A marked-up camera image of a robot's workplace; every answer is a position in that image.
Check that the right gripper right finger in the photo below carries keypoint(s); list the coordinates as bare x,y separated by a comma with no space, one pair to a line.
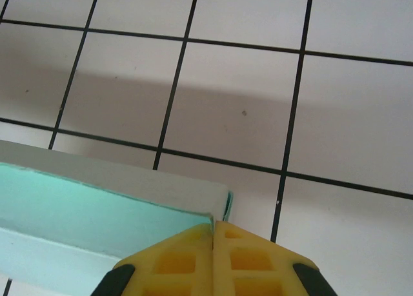
255,267

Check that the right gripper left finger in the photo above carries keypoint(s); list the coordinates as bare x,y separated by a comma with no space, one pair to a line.
174,267

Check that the teal paper box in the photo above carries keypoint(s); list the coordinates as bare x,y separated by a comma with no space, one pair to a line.
80,205

